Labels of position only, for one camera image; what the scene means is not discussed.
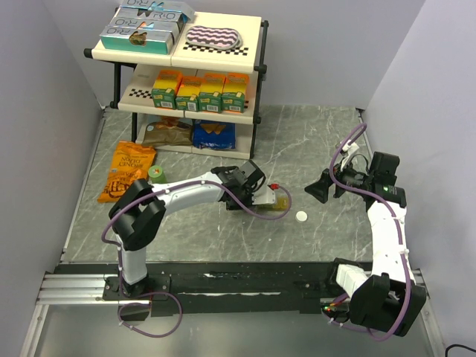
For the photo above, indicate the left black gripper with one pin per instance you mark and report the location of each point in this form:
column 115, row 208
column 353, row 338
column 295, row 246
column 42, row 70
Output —
column 233, row 205

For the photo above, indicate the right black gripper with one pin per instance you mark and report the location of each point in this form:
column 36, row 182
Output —
column 319, row 189

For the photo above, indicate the white bottle cap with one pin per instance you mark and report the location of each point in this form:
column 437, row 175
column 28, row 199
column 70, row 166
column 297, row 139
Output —
column 301, row 216

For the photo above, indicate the green weekly pill organizer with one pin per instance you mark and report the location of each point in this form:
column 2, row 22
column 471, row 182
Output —
column 281, row 204

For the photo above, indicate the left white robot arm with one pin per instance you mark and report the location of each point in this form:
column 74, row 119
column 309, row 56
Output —
column 137, row 215

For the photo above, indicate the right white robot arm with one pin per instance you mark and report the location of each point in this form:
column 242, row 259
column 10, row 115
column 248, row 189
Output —
column 387, row 299

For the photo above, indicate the blue chip bag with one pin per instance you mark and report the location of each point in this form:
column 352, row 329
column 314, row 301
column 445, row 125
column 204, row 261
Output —
column 214, row 135

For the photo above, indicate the green cylindrical container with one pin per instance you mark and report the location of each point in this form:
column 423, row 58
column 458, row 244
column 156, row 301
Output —
column 156, row 175

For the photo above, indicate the brown chip bag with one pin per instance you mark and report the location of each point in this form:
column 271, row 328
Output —
column 168, row 131

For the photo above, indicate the green orange carton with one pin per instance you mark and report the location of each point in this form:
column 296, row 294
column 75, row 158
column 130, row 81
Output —
column 187, row 94
column 165, row 88
column 234, row 92
column 210, row 92

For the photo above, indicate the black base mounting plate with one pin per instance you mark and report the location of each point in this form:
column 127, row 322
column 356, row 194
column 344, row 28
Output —
column 194, row 288

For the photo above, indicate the beige three-tier shelf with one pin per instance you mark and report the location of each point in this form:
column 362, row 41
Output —
column 193, row 60

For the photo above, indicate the orange honey dijon chip bag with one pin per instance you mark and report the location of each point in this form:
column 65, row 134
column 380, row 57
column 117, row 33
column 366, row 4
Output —
column 130, row 162

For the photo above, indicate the wavy patterned pouch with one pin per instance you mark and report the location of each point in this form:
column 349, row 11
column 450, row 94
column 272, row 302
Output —
column 216, row 38

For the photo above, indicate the teal snack box front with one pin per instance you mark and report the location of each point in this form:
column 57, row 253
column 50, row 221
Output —
column 140, row 40

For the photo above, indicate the teal snack box middle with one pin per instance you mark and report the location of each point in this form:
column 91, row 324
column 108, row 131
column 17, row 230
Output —
column 174, row 26

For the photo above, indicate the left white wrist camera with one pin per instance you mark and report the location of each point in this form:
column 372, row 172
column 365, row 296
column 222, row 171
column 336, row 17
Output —
column 264, row 196

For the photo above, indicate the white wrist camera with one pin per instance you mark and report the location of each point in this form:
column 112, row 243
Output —
column 264, row 196
column 348, row 151

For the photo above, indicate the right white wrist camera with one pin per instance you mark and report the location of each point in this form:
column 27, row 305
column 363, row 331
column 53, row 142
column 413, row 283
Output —
column 348, row 151

